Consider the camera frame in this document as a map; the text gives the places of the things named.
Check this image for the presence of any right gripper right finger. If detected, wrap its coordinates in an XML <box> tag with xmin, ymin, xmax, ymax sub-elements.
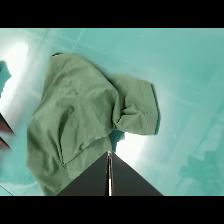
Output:
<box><xmin>109</xmin><ymin>151</ymin><xmax>164</xmax><ymax>197</ymax></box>

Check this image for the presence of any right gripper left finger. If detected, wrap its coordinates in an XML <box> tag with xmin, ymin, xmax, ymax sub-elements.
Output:
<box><xmin>57</xmin><ymin>150</ymin><xmax>110</xmax><ymax>197</ymax></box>

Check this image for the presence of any green T-shirt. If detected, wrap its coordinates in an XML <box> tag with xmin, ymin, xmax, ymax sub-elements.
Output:
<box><xmin>26</xmin><ymin>51</ymin><xmax>161</xmax><ymax>197</ymax></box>

